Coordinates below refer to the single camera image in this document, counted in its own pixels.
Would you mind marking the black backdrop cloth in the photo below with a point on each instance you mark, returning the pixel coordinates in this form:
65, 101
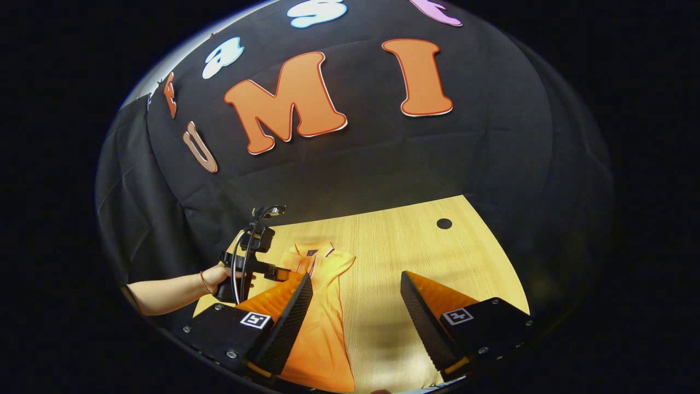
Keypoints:
383, 158

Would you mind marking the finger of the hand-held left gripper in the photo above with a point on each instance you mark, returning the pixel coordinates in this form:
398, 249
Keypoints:
279, 272

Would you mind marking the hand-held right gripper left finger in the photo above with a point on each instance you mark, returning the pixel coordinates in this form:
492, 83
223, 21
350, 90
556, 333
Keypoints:
287, 328

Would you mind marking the orange T-shirt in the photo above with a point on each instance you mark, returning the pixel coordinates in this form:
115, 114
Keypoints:
322, 328

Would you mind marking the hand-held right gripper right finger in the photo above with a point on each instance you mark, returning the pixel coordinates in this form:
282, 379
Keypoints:
424, 328

